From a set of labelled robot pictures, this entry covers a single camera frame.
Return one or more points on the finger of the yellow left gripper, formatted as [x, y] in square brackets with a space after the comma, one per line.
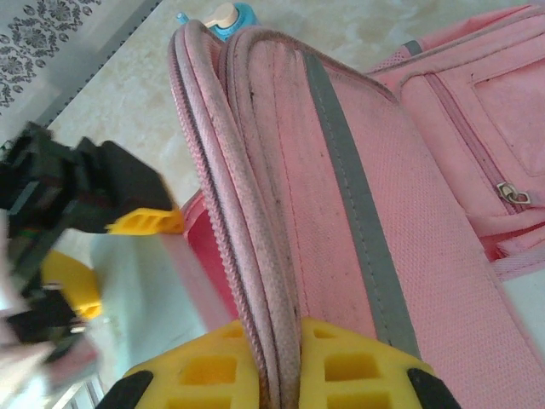
[149, 222]
[74, 281]

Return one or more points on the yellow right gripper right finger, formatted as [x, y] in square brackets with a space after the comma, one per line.
[362, 379]

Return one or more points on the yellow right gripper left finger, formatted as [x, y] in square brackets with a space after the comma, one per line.
[196, 375]

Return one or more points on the pink school backpack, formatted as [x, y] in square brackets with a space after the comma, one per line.
[340, 213]

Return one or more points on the blue bottle with beige cap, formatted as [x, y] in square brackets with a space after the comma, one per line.
[238, 19]

